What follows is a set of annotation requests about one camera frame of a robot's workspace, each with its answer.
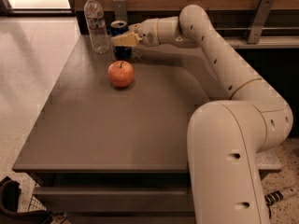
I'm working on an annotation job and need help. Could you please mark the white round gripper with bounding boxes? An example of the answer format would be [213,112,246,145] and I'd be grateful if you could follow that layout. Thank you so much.
[111,19,160,47]

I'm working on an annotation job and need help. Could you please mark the blue pepsi can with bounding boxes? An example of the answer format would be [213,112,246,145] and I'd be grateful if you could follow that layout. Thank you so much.
[110,21,132,60]

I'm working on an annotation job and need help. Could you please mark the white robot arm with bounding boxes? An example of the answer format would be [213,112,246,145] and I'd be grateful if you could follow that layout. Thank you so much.
[111,5,293,224]

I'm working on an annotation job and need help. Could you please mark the clear plastic water bottle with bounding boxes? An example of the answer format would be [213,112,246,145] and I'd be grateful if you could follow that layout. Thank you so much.
[84,0,110,54]

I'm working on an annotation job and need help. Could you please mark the red apple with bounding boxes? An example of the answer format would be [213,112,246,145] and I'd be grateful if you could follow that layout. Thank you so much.
[107,61,135,88]

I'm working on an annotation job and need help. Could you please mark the grey cabinet drawer front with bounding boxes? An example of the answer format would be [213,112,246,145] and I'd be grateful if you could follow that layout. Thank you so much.
[34,187,193,213]

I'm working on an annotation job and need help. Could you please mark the black object at bottom left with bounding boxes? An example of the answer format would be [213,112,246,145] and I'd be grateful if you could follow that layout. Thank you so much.
[0,176,52,224]

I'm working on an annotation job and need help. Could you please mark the left metal wall bracket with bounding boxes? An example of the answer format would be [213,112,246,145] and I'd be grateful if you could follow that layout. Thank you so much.
[113,0,128,21]

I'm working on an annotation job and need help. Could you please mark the metal wall bracket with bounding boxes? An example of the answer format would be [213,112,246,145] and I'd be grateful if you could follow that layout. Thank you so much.
[113,0,128,21]
[247,0,275,44]

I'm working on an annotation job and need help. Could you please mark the horizontal metal rail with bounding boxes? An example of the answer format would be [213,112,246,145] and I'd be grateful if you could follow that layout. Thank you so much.
[216,27,299,32]

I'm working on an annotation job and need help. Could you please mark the right metal wall bracket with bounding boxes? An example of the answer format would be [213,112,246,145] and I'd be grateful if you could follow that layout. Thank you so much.
[247,0,275,44]

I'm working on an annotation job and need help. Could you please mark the black white striped cable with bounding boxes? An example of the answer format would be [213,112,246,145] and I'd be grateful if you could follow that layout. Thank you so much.
[264,184,299,207]

